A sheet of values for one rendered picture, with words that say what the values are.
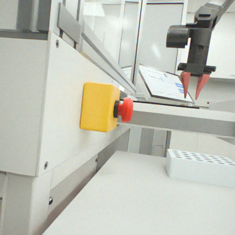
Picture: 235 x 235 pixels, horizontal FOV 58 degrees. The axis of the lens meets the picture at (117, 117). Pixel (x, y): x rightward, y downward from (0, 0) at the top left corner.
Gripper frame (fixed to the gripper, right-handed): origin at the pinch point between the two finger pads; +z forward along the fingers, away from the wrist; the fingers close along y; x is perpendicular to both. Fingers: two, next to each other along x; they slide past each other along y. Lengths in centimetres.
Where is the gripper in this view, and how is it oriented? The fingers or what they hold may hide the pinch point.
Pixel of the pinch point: (190, 96)
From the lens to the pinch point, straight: 68.2
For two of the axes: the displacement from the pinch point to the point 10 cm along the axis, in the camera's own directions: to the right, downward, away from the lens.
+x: -1.6, 0.4, -9.9
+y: -9.8, -1.5, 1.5
